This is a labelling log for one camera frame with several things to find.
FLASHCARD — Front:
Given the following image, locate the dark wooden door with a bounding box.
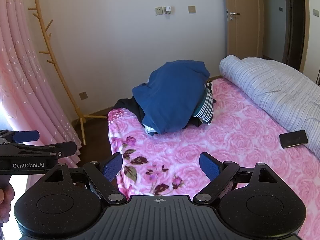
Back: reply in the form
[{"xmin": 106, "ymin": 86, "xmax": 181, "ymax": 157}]
[{"xmin": 285, "ymin": 0, "xmax": 307, "ymax": 72}]

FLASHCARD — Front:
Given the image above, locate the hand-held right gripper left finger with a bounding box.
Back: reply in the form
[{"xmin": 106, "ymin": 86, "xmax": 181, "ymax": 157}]
[{"xmin": 44, "ymin": 152, "xmax": 128, "ymax": 204}]

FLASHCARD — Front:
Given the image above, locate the grey striped quilt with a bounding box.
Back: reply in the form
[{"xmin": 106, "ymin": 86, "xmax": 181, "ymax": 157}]
[{"xmin": 219, "ymin": 56, "xmax": 320, "ymax": 159}]

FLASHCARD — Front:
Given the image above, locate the light wooden door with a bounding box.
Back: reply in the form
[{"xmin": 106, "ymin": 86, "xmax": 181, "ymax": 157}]
[{"xmin": 224, "ymin": 0, "xmax": 265, "ymax": 59}]

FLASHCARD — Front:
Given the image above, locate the striped garment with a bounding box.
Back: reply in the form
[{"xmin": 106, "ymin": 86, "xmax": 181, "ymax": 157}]
[{"xmin": 194, "ymin": 81, "xmax": 217, "ymax": 125}]

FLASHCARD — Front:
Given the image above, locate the pink curtain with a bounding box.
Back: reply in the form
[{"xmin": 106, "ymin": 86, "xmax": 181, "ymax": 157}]
[{"xmin": 0, "ymin": 0, "xmax": 82, "ymax": 167}]

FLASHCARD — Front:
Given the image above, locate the silver door handle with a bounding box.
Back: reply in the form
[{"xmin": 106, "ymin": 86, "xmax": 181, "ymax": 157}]
[{"xmin": 227, "ymin": 9, "xmax": 241, "ymax": 20}]

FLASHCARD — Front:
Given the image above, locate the person's left hand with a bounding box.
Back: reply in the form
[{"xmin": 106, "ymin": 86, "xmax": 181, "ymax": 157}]
[{"xmin": 0, "ymin": 176, "xmax": 15, "ymax": 224}]

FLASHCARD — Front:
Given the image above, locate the blue sleeveless dress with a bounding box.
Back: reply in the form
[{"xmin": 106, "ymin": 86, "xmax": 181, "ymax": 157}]
[{"xmin": 132, "ymin": 59, "xmax": 211, "ymax": 135}]

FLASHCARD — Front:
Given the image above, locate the pink floral blanket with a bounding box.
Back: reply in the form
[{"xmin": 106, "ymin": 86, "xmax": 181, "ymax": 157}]
[{"xmin": 107, "ymin": 77, "xmax": 320, "ymax": 240}]

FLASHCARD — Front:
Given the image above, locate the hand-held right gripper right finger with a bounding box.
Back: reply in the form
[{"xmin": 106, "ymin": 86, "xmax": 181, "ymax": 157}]
[{"xmin": 192, "ymin": 152, "xmax": 277, "ymax": 204}]

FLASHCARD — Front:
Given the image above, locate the black phone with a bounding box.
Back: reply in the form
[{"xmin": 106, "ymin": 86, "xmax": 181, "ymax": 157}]
[{"xmin": 279, "ymin": 130, "xmax": 308, "ymax": 149}]

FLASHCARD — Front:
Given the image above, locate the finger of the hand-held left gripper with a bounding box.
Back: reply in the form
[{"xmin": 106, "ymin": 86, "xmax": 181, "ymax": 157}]
[
  {"xmin": 0, "ymin": 130, "xmax": 40, "ymax": 144},
  {"xmin": 0, "ymin": 142, "xmax": 77, "ymax": 159}
]

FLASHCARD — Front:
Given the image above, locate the wooden coat rack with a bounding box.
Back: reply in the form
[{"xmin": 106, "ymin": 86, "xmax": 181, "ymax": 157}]
[{"xmin": 27, "ymin": 0, "xmax": 108, "ymax": 145}]

